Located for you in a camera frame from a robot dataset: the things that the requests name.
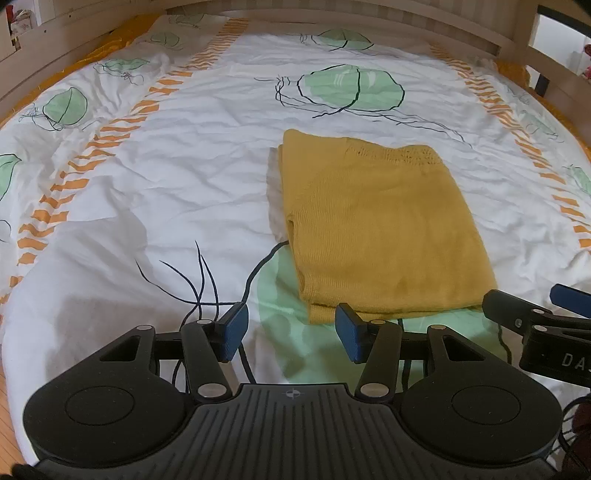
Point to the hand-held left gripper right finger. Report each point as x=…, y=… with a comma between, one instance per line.
x=351, y=334

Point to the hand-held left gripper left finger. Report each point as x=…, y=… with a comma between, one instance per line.
x=233, y=330

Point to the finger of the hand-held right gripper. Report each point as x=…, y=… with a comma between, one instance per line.
x=508, y=308
x=570, y=299

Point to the yellow knit sweater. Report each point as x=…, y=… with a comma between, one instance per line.
x=378, y=221

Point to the pile of colourful clothes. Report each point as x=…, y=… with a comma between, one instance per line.
x=587, y=60

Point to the white leaf printed duvet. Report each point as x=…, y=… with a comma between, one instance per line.
x=161, y=184

